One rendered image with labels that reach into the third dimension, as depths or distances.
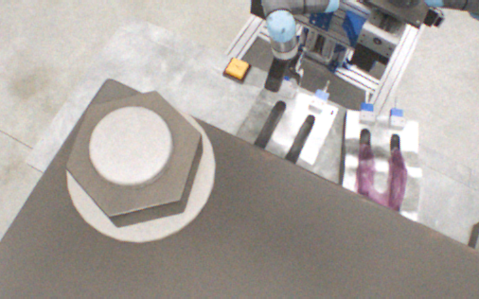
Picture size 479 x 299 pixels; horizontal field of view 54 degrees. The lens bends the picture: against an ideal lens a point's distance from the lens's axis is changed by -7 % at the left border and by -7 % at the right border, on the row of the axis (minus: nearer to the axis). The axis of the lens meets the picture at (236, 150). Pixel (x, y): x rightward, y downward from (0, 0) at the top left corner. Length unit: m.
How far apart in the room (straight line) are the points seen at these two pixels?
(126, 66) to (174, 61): 0.18
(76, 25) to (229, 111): 1.56
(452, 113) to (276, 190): 2.61
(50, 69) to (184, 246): 2.63
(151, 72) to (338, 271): 1.54
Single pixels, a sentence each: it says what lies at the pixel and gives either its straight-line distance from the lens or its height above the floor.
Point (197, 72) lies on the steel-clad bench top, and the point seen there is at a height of 0.80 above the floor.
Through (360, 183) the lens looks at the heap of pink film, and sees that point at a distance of 1.59.
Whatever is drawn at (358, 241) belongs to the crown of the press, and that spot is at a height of 2.01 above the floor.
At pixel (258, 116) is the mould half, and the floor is 0.88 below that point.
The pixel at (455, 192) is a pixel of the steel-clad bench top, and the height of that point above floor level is 0.80.
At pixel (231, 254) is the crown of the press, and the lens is 0.36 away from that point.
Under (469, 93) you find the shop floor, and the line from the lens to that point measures 3.08.
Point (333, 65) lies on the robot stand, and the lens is 2.58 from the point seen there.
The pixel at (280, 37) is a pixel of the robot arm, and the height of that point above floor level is 1.26.
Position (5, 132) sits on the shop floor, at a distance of 2.85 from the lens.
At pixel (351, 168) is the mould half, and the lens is 1.62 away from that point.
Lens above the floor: 2.36
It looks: 67 degrees down
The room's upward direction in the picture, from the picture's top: 5 degrees clockwise
